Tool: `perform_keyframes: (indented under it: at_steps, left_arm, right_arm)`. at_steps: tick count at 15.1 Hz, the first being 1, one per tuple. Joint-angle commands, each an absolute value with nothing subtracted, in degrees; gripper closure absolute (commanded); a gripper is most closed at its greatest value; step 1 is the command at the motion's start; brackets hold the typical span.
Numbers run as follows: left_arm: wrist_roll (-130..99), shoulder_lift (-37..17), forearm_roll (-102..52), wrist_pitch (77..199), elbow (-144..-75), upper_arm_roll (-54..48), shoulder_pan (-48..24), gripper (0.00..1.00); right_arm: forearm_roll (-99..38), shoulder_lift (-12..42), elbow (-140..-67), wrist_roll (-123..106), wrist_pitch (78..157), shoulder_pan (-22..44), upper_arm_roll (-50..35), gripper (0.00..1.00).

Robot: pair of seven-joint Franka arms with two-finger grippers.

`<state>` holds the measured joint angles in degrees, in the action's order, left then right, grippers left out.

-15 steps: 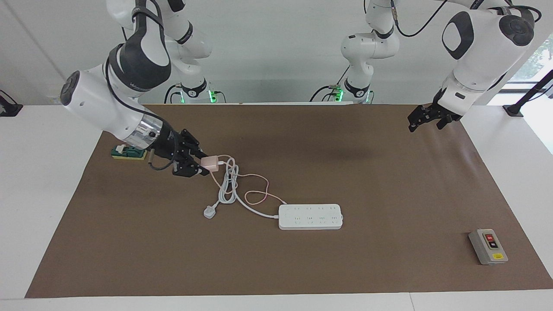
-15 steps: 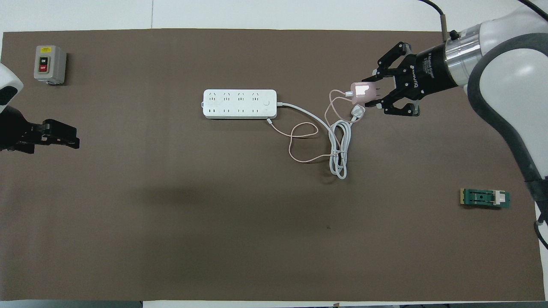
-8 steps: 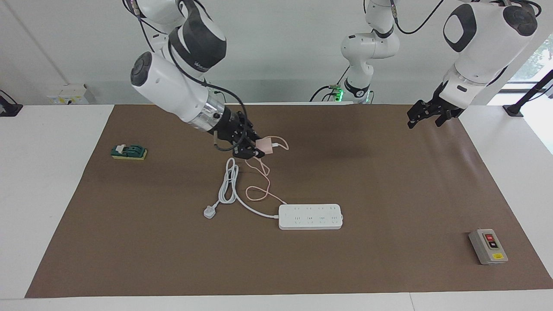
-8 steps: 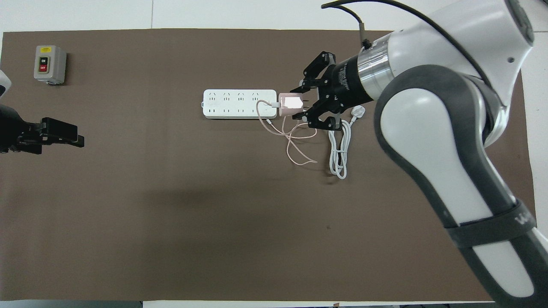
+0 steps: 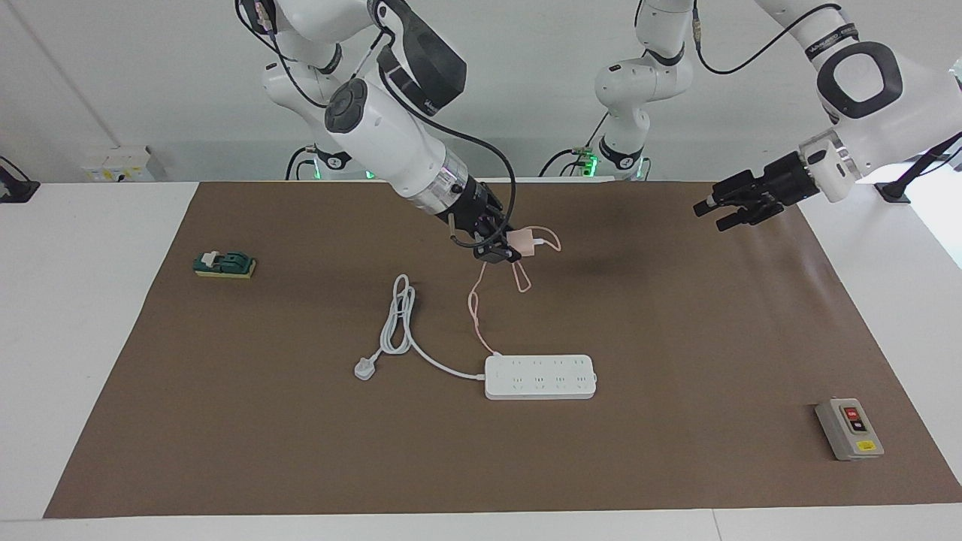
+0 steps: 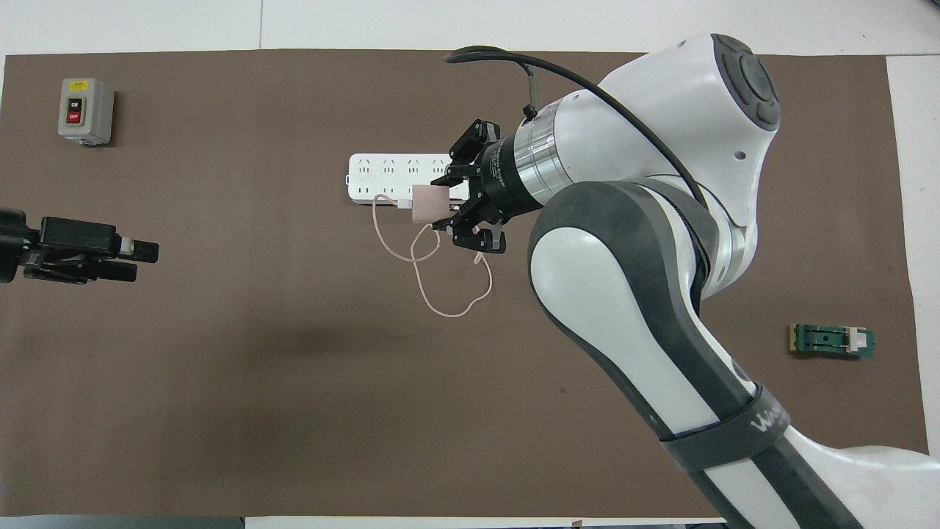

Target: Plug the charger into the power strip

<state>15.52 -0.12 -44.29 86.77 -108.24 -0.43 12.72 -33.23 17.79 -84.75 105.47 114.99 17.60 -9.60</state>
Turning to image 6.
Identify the green knife switch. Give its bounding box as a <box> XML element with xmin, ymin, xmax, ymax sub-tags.
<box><xmin>789</xmin><ymin>323</ymin><xmax>876</xmax><ymax>360</ymax></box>

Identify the white power strip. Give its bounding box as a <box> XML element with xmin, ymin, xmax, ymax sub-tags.
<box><xmin>347</xmin><ymin>153</ymin><xmax>472</xmax><ymax>206</ymax></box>

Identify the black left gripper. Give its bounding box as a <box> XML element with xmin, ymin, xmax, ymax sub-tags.
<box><xmin>0</xmin><ymin>208</ymin><xmax>160</xmax><ymax>284</ymax></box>

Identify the pink charging cable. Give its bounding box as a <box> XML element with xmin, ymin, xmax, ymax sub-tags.
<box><xmin>372</xmin><ymin>192</ymin><xmax>494</xmax><ymax>319</ymax></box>

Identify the pink charger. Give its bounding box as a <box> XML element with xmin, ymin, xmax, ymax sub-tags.
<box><xmin>411</xmin><ymin>184</ymin><xmax>449</xmax><ymax>224</ymax></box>

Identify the grey on-off switch box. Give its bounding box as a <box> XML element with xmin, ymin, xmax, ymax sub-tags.
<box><xmin>58</xmin><ymin>78</ymin><xmax>116</xmax><ymax>147</ymax></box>

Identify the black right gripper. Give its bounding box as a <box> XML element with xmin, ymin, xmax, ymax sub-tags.
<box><xmin>432</xmin><ymin>119</ymin><xmax>548</xmax><ymax>254</ymax></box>

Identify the brown table mat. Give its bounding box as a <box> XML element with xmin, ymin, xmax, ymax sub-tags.
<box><xmin>0</xmin><ymin>49</ymin><xmax>930</xmax><ymax>517</ymax></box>

